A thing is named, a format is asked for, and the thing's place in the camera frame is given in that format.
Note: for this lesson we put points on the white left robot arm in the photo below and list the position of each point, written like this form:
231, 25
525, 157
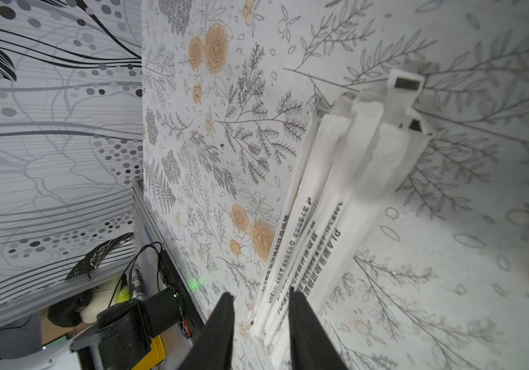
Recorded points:
120, 339

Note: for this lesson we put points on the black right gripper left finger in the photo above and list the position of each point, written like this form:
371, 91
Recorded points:
213, 348

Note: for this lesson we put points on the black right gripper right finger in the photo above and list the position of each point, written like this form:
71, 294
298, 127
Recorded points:
310, 347

